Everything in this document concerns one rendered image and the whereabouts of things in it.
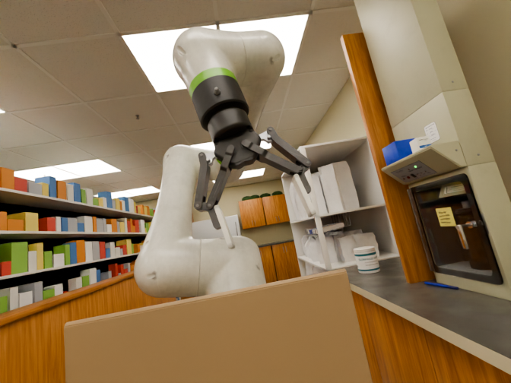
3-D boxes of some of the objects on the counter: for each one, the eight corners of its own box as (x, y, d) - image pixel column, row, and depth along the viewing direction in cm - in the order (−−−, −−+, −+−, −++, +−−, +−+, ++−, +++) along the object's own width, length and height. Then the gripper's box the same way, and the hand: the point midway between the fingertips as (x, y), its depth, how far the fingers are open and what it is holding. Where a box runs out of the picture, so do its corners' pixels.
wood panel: (497, 264, 119) (417, 29, 143) (503, 264, 116) (420, 25, 140) (406, 282, 116) (340, 39, 139) (411, 283, 113) (341, 34, 136)
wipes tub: (373, 267, 157) (367, 245, 160) (385, 270, 144) (378, 246, 147) (355, 271, 156) (349, 248, 159) (364, 274, 144) (358, 250, 146)
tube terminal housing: (485, 272, 110) (436, 121, 123) (582, 287, 78) (502, 83, 91) (436, 282, 109) (391, 128, 122) (515, 302, 77) (442, 91, 90)
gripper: (288, 109, 47) (338, 207, 41) (169, 153, 45) (203, 261, 39) (292, 82, 39) (353, 197, 34) (150, 134, 38) (190, 263, 32)
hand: (270, 225), depth 37 cm, fingers open, 13 cm apart
